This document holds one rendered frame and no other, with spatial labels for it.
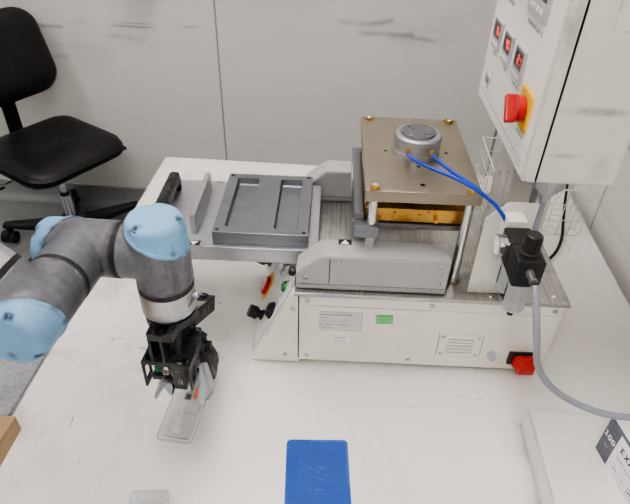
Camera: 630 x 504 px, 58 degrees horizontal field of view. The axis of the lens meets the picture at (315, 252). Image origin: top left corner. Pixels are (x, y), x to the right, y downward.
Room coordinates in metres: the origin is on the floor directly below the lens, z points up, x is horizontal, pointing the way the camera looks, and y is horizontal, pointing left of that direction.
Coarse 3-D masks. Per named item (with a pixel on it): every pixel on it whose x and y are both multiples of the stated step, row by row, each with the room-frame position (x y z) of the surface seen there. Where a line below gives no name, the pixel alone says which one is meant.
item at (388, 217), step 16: (384, 208) 0.77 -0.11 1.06; (400, 208) 0.77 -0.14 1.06; (416, 208) 0.78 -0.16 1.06; (432, 208) 0.78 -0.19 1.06; (448, 208) 0.78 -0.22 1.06; (384, 224) 0.77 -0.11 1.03; (400, 224) 0.77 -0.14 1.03; (416, 224) 0.77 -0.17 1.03; (432, 224) 0.77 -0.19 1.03; (448, 224) 0.77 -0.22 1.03
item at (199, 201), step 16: (208, 176) 0.94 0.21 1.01; (176, 192) 0.94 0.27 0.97; (192, 192) 0.95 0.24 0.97; (208, 192) 0.92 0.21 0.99; (320, 192) 0.96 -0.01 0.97; (192, 208) 0.83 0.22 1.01; (208, 208) 0.89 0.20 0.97; (320, 208) 0.93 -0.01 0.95; (192, 224) 0.81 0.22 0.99; (208, 224) 0.84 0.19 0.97; (208, 240) 0.79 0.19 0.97; (192, 256) 0.77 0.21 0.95; (208, 256) 0.77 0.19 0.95; (224, 256) 0.77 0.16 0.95; (240, 256) 0.77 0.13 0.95; (256, 256) 0.77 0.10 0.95; (272, 256) 0.77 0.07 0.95; (288, 256) 0.77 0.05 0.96
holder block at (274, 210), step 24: (240, 192) 0.93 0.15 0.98; (264, 192) 0.91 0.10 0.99; (288, 192) 0.94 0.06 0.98; (240, 216) 0.85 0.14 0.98; (264, 216) 0.83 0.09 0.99; (288, 216) 0.86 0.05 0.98; (216, 240) 0.78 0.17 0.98; (240, 240) 0.78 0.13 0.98; (264, 240) 0.78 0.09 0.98; (288, 240) 0.78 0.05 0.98
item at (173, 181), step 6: (174, 174) 0.94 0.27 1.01; (168, 180) 0.92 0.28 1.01; (174, 180) 0.92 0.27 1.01; (180, 180) 0.95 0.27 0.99; (168, 186) 0.90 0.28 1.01; (174, 186) 0.91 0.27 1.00; (180, 186) 0.95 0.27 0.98; (162, 192) 0.88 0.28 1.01; (168, 192) 0.88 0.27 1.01; (174, 192) 0.91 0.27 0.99; (162, 198) 0.86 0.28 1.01; (168, 198) 0.87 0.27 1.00; (168, 204) 0.86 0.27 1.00
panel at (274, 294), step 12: (276, 264) 0.91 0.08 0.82; (276, 276) 0.86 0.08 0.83; (288, 276) 0.79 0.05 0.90; (276, 288) 0.81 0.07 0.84; (288, 288) 0.75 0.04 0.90; (264, 300) 0.84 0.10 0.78; (276, 300) 0.77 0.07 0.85; (276, 312) 0.73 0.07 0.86; (264, 324) 0.75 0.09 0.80; (252, 348) 0.74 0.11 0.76
